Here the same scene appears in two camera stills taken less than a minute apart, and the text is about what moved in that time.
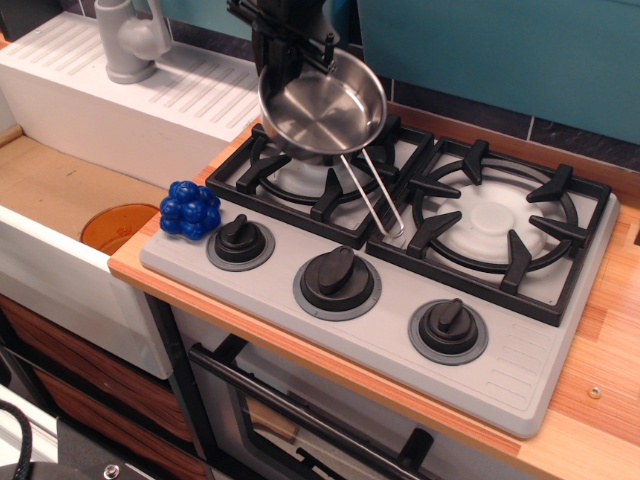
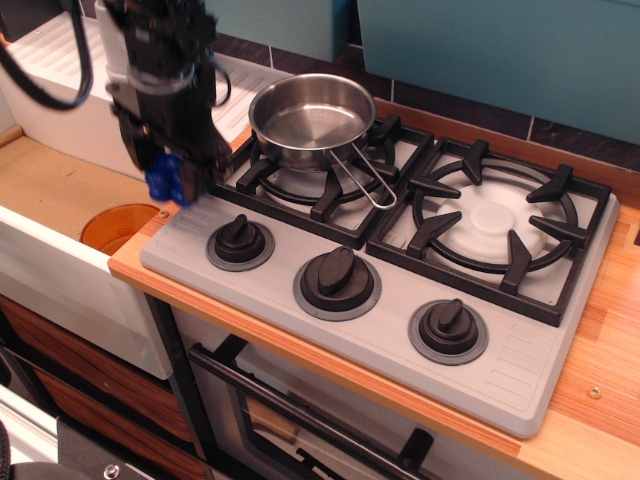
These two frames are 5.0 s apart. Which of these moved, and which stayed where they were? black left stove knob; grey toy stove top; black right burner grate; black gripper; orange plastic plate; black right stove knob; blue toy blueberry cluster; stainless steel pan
Moved: stainless steel pan; black gripper; blue toy blueberry cluster
Stayed: orange plastic plate; black right stove knob; grey toy stove top; black right burner grate; black left stove knob
